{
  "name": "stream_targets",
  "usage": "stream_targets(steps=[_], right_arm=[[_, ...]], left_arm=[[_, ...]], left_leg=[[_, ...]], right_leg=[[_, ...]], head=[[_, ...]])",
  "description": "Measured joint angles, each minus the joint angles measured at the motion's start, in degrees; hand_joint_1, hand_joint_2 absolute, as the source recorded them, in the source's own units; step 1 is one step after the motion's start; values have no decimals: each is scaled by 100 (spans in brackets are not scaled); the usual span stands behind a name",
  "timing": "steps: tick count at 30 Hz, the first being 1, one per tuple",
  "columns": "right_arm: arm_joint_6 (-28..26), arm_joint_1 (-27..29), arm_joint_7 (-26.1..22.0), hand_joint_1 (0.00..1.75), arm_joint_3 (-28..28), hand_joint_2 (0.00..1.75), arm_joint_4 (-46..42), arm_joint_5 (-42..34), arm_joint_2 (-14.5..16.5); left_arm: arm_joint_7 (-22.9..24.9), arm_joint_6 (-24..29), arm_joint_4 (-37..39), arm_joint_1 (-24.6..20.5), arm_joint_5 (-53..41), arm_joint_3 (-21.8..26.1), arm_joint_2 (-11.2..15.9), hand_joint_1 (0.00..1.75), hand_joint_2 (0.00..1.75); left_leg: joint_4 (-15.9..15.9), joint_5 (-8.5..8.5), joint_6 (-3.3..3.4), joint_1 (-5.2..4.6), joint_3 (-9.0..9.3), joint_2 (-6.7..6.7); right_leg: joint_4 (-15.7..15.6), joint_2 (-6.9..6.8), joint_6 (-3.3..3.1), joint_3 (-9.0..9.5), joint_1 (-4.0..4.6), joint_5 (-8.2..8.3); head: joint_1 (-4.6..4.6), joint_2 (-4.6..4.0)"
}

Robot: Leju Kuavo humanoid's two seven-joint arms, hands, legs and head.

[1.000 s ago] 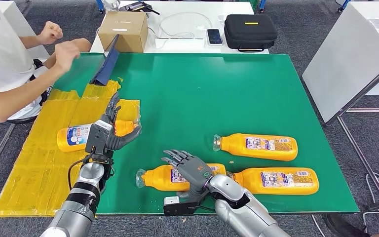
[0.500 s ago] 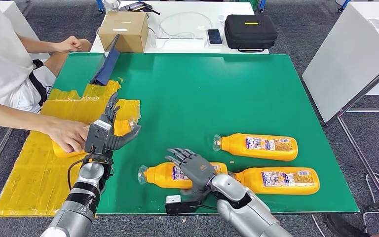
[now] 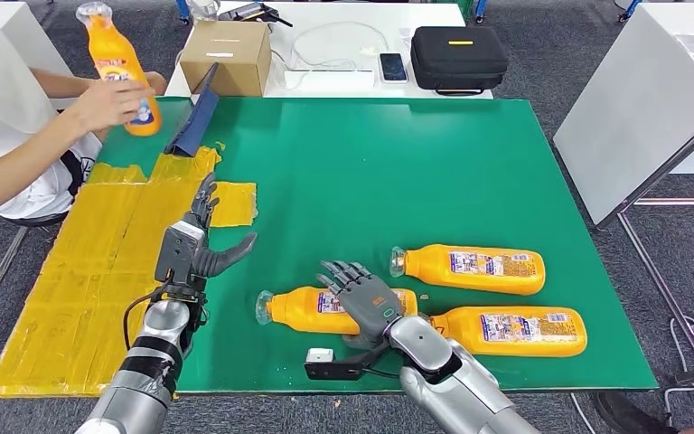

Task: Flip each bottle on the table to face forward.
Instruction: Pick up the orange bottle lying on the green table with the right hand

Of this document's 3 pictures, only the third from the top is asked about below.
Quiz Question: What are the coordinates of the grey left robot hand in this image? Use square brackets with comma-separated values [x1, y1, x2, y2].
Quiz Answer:
[189, 173, 259, 278]

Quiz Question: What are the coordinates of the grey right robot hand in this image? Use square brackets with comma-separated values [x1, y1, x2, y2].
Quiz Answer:
[314, 260, 406, 353]

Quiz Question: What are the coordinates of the person's right hand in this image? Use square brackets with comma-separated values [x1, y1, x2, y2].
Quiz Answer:
[74, 79, 156, 134]

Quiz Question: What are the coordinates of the orange detergent bottle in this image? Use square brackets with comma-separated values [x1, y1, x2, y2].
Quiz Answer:
[255, 286, 418, 336]
[389, 243, 547, 297]
[429, 307, 589, 359]
[75, 1, 164, 137]

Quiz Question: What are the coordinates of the dark blue folder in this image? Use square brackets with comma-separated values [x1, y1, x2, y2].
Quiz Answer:
[164, 61, 220, 159]

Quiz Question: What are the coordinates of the person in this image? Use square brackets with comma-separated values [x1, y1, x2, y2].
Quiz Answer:
[0, 0, 169, 222]

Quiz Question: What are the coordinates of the brown cardboard box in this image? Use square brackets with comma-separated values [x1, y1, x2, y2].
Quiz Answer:
[180, 20, 273, 99]

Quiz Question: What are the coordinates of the black stool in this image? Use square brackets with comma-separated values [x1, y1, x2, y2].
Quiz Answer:
[0, 209, 68, 349]

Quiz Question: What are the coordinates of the yellow taped sheet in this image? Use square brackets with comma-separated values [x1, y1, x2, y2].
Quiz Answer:
[0, 146, 258, 401]

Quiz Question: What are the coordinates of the green table mat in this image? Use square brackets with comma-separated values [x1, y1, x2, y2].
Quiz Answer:
[96, 97, 660, 395]

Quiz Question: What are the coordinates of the black handheld device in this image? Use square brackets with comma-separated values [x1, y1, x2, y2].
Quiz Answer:
[220, 1, 295, 29]

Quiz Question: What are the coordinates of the smartphone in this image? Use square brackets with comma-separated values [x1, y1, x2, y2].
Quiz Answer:
[378, 52, 410, 84]

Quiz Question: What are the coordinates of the black carry case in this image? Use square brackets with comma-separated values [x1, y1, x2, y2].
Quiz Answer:
[410, 25, 511, 97]

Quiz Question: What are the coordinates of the black shoe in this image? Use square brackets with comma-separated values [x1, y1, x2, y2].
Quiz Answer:
[592, 391, 678, 434]

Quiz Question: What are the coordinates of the green plastic crate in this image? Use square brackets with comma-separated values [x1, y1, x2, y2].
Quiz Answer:
[433, 0, 475, 20]

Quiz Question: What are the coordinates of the white side table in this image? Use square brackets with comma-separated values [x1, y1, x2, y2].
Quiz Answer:
[552, 0, 694, 388]

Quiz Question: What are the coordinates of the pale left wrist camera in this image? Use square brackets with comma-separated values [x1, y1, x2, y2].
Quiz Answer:
[155, 220, 206, 286]

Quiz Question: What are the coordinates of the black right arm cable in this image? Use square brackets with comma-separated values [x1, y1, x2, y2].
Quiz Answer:
[361, 366, 407, 381]

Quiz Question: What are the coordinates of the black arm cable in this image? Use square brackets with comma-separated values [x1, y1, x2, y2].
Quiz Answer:
[361, 366, 407, 381]
[121, 286, 172, 353]

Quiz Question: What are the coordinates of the black right camera bracket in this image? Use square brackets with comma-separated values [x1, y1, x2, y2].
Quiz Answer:
[304, 342, 393, 382]

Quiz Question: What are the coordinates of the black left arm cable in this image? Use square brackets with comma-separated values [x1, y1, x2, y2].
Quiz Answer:
[121, 286, 172, 353]

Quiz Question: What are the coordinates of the white cable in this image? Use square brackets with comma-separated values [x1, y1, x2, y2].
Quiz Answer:
[270, 20, 392, 73]

